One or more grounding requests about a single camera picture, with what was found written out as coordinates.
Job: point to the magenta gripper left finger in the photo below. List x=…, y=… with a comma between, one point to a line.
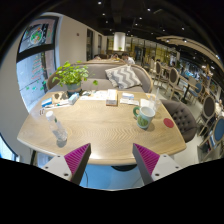
x=77, y=161

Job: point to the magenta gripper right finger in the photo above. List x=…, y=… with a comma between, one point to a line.
x=146, y=161

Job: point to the clear plastic water bottle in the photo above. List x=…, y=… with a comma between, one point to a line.
x=56, y=127

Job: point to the red round coaster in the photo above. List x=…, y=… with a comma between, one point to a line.
x=168, y=122

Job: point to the white green ceramic mug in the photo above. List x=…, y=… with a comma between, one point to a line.
x=144, y=116

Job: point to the dark grey tufted chair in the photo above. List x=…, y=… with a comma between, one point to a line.
x=182, y=117

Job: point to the blue white small box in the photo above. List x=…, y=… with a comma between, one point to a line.
x=73, y=98

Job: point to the clear plastic cup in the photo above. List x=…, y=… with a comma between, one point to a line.
x=152, y=100

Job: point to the white blue card packet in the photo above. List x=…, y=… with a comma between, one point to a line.
x=128, y=98

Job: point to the wooden heart-cutout holder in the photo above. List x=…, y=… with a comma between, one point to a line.
x=59, y=97

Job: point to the white paper sheets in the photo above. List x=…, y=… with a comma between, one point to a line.
x=94, y=95

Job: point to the blue upholstered chair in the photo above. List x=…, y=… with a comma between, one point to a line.
x=211, y=147

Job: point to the white tissue box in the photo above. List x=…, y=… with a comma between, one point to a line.
x=111, y=98

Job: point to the grey oval-back chair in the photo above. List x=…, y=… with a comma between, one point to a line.
x=207, y=114

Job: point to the grey curved sofa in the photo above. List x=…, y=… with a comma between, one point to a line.
x=100, y=81

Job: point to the green potted plant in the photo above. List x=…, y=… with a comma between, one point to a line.
x=71, y=75

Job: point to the grey chevron pillow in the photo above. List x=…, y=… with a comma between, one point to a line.
x=123, y=77

